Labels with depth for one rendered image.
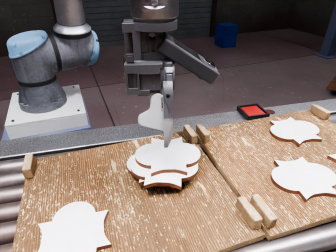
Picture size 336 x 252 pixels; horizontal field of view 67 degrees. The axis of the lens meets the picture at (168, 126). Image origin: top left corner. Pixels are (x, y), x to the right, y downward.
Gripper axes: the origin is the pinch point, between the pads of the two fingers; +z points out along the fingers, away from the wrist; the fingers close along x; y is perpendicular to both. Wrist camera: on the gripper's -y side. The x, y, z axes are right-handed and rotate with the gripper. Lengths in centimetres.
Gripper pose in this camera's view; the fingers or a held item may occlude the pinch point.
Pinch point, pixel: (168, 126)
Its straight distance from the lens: 51.1
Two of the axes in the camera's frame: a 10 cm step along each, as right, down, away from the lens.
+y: -10.0, 0.2, -0.4
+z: 0.0, 8.5, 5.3
